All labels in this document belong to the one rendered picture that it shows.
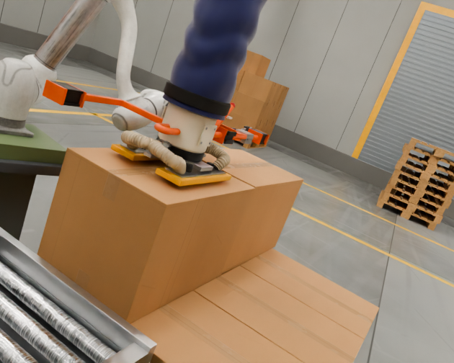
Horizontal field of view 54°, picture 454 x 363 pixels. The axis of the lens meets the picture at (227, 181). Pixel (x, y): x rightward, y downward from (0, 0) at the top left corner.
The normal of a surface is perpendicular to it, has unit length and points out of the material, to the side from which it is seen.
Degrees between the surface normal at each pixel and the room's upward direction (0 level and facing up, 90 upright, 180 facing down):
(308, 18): 90
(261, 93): 90
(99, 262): 90
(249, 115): 90
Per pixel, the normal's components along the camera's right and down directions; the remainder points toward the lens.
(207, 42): -0.15, -0.19
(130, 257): -0.46, 0.06
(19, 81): 0.67, 0.14
